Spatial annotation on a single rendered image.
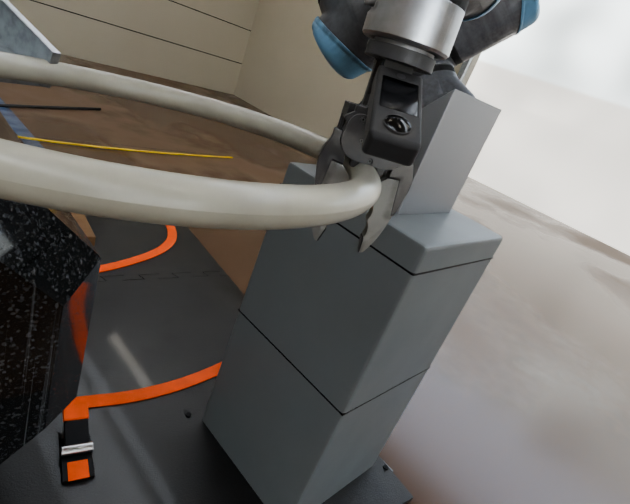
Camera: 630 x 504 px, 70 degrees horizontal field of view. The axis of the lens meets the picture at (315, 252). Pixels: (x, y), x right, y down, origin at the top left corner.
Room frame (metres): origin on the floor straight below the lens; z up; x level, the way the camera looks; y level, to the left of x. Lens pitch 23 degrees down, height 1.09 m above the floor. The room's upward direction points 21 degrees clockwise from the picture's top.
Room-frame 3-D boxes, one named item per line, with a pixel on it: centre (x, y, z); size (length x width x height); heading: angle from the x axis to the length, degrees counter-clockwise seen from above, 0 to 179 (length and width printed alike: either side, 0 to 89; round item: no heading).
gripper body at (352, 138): (0.51, -0.01, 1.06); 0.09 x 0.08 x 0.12; 9
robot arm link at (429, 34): (0.50, 0.00, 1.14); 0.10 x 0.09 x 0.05; 99
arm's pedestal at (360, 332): (1.06, -0.14, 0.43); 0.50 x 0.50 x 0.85; 54
